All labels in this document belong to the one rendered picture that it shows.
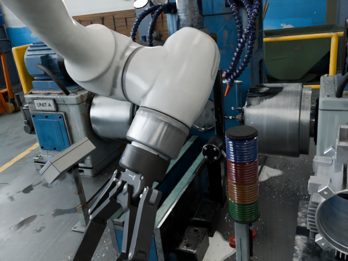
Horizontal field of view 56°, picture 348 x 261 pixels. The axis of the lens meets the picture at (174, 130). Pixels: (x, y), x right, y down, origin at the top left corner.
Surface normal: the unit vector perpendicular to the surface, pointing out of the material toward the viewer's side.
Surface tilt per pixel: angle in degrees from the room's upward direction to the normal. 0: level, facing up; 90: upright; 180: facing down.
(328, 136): 89
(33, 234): 0
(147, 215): 60
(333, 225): 35
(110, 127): 96
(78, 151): 51
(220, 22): 90
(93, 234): 79
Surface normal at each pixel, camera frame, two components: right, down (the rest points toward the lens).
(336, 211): 0.38, -0.75
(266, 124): -0.41, 0.15
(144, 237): 0.62, -0.33
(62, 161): 0.64, -0.55
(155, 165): 0.47, 0.07
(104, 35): 0.31, -0.52
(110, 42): 0.24, -0.27
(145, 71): -0.51, -0.24
